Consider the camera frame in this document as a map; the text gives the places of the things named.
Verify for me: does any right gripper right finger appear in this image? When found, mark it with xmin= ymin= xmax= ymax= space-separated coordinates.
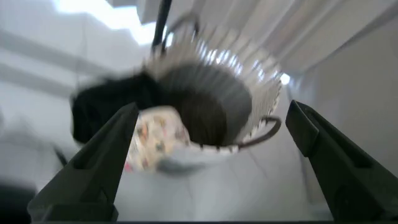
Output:
xmin=285 ymin=99 xmax=398 ymax=222

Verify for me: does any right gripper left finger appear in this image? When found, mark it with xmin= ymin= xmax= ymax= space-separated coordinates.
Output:
xmin=27 ymin=101 xmax=140 ymax=222

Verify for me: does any cream printed garment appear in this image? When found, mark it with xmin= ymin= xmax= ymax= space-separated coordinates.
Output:
xmin=124 ymin=105 xmax=192 ymax=174

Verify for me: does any white laundry basket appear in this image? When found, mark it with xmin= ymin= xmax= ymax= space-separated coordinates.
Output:
xmin=141 ymin=12 xmax=292 ymax=166

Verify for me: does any black clothes rack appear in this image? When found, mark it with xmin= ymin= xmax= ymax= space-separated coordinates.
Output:
xmin=151 ymin=0 xmax=174 ymax=54

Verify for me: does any black garment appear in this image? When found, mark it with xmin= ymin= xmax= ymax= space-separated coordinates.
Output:
xmin=70 ymin=72 xmax=162 ymax=146

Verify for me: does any white curtain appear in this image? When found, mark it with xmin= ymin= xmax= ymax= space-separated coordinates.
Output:
xmin=136 ymin=0 xmax=398 ymax=75

